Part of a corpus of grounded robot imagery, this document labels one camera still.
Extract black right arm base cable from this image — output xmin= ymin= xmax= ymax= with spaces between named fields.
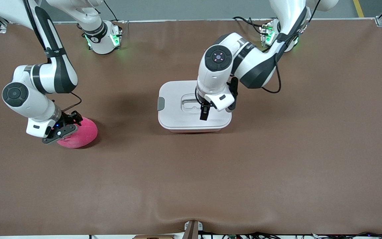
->
xmin=103 ymin=0 xmax=118 ymax=22

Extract brown table mat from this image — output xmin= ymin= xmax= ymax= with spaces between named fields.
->
xmin=0 ymin=18 xmax=382 ymax=237

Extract black arm base cable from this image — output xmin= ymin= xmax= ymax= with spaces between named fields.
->
xmin=103 ymin=0 xmax=118 ymax=22
xmin=232 ymin=16 xmax=272 ymax=36

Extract metal table clamp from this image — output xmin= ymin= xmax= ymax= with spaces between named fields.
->
xmin=183 ymin=220 xmax=203 ymax=239

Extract pink plastic box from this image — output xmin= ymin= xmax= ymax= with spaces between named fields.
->
xmin=169 ymin=128 xmax=223 ymax=133

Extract white box lid grey latches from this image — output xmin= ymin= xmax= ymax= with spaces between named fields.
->
xmin=157 ymin=81 xmax=232 ymax=130

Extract pink plush toy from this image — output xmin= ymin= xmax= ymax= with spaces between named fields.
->
xmin=56 ymin=117 xmax=98 ymax=149

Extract black left arm base cable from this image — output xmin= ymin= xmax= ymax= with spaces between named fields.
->
xmin=232 ymin=16 xmax=272 ymax=36

